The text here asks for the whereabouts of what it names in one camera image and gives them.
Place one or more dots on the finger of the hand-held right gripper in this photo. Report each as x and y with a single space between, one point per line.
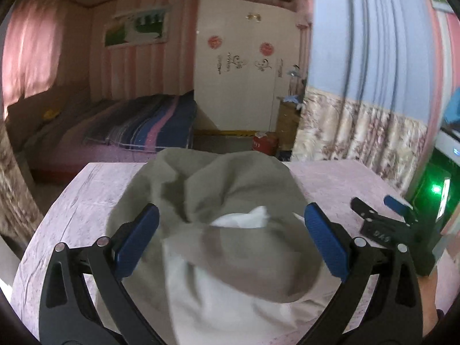
381 228
397 203

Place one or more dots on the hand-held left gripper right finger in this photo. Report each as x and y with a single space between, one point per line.
325 237

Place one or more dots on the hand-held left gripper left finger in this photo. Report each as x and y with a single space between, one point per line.
138 239

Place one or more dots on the grey-green jacket with white lining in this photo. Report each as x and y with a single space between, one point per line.
222 187

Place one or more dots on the person's right forearm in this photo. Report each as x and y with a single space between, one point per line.
429 302

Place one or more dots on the red container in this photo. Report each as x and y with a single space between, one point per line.
264 145

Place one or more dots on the bed with purple sheet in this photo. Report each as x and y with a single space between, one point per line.
72 147

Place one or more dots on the striped blue pink blanket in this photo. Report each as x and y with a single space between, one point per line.
151 125

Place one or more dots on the wooden desk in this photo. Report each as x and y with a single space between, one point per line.
285 122

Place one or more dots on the brown floral cloth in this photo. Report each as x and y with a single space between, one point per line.
14 187

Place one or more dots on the yellow black floor strip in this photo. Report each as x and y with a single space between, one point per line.
226 133

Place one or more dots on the small yellow object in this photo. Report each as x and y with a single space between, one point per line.
51 114

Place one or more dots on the blue floral curtain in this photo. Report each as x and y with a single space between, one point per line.
359 43

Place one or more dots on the white wardrobe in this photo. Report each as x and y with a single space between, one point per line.
233 97

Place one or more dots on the pink window curtain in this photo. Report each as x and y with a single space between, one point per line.
28 50

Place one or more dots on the green white wall picture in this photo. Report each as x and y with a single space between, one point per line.
136 25

